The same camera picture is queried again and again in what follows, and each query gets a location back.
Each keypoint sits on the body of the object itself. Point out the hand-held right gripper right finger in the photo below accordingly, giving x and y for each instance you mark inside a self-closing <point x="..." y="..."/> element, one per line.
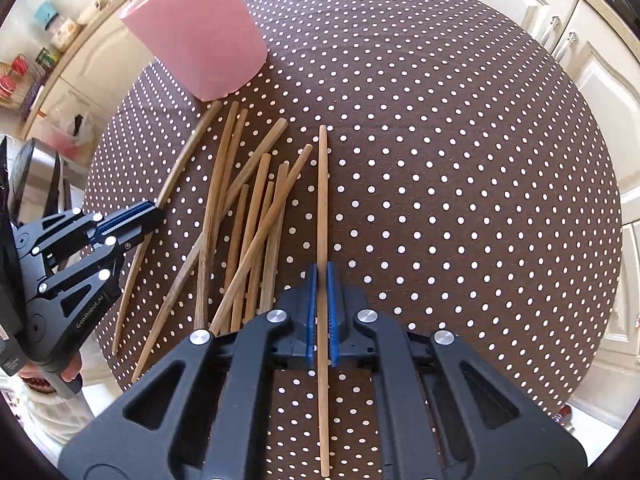
<point x="332" y="310"/>

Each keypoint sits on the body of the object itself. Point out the colourful packet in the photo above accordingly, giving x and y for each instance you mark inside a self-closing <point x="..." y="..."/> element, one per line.
<point x="47" y="60"/>

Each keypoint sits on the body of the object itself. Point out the stainless steel appliance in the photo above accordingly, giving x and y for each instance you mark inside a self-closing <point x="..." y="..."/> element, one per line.
<point x="35" y="170"/>

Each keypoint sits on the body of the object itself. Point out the bunch of wooden chopsticks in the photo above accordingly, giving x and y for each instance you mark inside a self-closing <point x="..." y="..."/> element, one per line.
<point x="257" y="195"/>

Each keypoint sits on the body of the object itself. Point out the brown polka-dot tablecloth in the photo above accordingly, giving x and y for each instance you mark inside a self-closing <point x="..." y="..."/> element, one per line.
<point x="450" y="160"/>

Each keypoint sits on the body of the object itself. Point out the clear plastic bag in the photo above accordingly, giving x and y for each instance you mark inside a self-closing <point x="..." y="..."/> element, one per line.
<point x="70" y="130"/>

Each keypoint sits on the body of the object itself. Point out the person's left hand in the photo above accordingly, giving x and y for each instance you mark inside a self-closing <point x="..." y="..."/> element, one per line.
<point x="72" y="367"/>

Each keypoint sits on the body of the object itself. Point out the blue lidded jar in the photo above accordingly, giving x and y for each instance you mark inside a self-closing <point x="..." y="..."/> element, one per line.
<point x="47" y="12"/>

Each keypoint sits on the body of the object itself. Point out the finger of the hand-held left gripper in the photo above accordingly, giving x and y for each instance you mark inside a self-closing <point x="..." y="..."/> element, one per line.
<point x="142" y="227"/>
<point x="122" y="217"/>

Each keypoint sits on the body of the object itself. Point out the pale wooden chopstick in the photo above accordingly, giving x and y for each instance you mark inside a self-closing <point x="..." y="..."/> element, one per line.
<point x="323" y="185"/>

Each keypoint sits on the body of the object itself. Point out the pink cup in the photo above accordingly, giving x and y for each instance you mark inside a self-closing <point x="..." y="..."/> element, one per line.
<point x="195" y="35"/>

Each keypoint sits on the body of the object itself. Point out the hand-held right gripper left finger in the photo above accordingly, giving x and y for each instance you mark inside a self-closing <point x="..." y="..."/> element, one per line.
<point x="311" y="310"/>

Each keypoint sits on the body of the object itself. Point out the person's left forearm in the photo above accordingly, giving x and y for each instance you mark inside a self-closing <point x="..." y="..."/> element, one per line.
<point x="50" y="410"/>

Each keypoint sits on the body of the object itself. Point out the dark curved wooden chopstick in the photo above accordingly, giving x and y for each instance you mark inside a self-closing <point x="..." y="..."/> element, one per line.
<point x="192" y="145"/>

